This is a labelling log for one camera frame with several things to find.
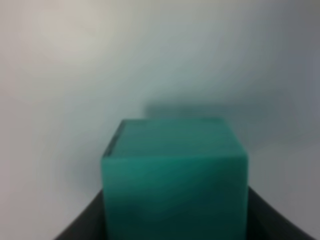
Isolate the green block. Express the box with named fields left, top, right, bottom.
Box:
left=101, top=118, right=248, bottom=240

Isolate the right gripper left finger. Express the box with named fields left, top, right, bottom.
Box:
left=55, top=191, right=107, bottom=240

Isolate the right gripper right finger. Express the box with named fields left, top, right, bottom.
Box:
left=246, top=188, right=315, bottom=240

